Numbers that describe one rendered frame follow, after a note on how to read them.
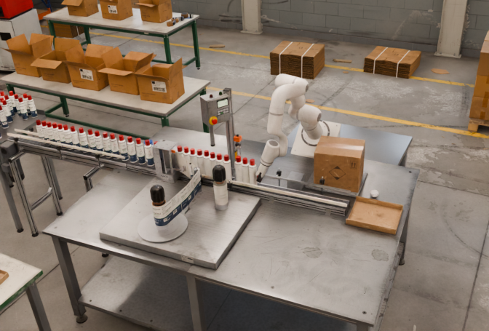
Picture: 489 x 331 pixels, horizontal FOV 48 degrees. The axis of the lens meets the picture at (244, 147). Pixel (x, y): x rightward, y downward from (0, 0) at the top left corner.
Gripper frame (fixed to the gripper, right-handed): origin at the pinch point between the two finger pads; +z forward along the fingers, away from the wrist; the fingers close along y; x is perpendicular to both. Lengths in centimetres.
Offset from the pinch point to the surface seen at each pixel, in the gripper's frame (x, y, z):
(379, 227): 81, 13, -20
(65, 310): -86, 76, 132
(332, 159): 37, -18, -28
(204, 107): -51, -1, -32
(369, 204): 71, -11, -14
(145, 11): -286, -332, 106
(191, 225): -21, 52, 14
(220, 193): -14.5, 31.8, -1.2
